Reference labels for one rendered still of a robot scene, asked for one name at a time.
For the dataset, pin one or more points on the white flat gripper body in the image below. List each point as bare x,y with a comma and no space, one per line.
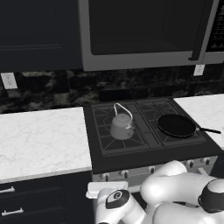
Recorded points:
106,185

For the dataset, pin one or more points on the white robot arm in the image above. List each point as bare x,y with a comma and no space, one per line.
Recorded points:
175,189

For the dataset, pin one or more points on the silver stove knob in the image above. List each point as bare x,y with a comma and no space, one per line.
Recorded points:
105,176
125,173
190,163
151,169
206,160

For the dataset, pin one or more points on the black gas stove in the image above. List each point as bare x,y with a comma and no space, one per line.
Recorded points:
140,154

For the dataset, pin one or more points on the dark drawer front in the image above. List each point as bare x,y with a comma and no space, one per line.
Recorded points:
38,213
32,189

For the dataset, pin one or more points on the black frying pan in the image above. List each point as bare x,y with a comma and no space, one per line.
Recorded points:
176,125

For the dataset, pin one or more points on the dark base cupboard front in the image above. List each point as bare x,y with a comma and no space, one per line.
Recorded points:
218,167

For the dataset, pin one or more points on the grey microwave oven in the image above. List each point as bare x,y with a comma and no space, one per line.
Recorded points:
140,61

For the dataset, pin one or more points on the white wall socket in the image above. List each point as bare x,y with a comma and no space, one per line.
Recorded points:
9,80
199,70

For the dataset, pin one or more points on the dark wall cupboard door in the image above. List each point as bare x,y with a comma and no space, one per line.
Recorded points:
38,32

